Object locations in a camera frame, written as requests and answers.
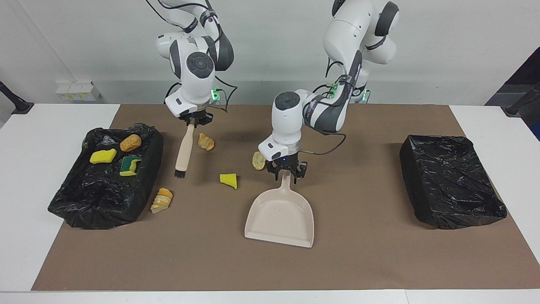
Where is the brown bread roll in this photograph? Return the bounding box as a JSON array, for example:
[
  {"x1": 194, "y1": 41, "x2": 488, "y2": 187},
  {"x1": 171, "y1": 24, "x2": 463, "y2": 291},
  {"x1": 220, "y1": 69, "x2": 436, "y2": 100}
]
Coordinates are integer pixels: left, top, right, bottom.
[{"x1": 120, "y1": 134, "x2": 142, "y2": 152}]

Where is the yellow sponge with green pad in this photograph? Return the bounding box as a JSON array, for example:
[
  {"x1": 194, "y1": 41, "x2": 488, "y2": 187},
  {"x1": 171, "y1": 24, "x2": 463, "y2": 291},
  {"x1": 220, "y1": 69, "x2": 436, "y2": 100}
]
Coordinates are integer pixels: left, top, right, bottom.
[{"x1": 119, "y1": 156, "x2": 143, "y2": 177}]

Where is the brown paper table mat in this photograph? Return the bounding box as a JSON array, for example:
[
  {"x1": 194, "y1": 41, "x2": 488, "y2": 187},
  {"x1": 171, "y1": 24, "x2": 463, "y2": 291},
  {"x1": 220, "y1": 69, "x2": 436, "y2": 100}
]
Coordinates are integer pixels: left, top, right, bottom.
[{"x1": 32, "y1": 104, "x2": 540, "y2": 292}]

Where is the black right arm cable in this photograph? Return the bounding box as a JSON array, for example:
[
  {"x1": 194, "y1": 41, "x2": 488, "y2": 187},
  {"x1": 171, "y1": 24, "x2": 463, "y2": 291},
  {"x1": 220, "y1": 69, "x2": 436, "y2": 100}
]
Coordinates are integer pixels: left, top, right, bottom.
[{"x1": 146, "y1": 0, "x2": 238, "y2": 114}]

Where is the white wall socket box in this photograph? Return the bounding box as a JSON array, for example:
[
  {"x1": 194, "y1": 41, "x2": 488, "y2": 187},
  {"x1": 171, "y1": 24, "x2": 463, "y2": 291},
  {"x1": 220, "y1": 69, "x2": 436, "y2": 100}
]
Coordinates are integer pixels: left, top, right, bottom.
[{"x1": 56, "y1": 81, "x2": 102, "y2": 101}]

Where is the yellow sponge piece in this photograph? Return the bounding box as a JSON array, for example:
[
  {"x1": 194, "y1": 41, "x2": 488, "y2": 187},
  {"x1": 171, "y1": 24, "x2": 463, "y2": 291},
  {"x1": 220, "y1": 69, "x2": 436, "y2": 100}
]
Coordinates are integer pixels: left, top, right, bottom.
[{"x1": 89, "y1": 148, "x2": 117, "y2": 165}]

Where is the beige plastic dustpan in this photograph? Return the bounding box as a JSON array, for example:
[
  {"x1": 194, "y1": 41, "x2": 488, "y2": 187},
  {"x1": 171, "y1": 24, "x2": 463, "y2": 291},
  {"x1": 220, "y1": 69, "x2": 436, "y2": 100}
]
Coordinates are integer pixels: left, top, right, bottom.
[{"x1": 245, "y1": 170, "x2": 315, "y2": 249}]

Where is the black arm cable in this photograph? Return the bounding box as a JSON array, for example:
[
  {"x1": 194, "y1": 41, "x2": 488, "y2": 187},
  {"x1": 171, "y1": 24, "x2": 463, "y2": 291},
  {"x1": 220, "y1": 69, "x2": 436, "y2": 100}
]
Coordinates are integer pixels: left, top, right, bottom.
[
  {"x1": 302, "y1": 59, "x2": 347, "y2": 156},
  {"x1": 146, "y1": 0, "x2": 238, "y2": 114}
]

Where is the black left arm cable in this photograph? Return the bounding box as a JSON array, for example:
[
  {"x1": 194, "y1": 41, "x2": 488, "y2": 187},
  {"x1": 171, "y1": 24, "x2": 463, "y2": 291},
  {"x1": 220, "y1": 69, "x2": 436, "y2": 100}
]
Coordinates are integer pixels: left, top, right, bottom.
[{"x1": 302, "y1": 59, "x2": 347, "y2": 156}]

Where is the dark partition panel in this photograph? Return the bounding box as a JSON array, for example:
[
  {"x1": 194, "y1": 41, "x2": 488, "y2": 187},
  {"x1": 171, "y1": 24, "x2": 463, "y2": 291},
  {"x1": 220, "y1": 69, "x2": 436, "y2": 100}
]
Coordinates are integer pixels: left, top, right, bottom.
[{"x1": 485, "y1": 46, "x2": 540, "y2": 141}]

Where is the black clamp stand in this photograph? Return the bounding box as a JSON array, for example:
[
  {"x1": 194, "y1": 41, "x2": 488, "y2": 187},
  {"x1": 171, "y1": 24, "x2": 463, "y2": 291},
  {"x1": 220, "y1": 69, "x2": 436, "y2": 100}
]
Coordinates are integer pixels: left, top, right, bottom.
[
  {"x1": 505, "y1": 82, "x2": 540, "y2": 115},
  {"x1": 0, "y1": 81, "x2": 34, "y2": 115}
]

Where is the beige hand brush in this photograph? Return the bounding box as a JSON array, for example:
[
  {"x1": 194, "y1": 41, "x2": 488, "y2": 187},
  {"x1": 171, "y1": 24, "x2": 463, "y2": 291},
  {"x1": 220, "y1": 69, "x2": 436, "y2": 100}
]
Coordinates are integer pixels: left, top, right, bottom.
[{"x1": 174, "y1": 124, "x2": 195, "y2": 178}]

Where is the black bag-lined bin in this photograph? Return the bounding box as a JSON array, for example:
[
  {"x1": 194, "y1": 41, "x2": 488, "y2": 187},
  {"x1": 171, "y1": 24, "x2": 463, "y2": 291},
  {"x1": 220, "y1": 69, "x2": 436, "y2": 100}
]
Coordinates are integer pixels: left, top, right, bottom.
[
  {"x1": 48, "y1": 123, "x2": 164, "y2": 230},
  {"x1": 400, "y1": 134, "x2": 508, "y2": 230}
]

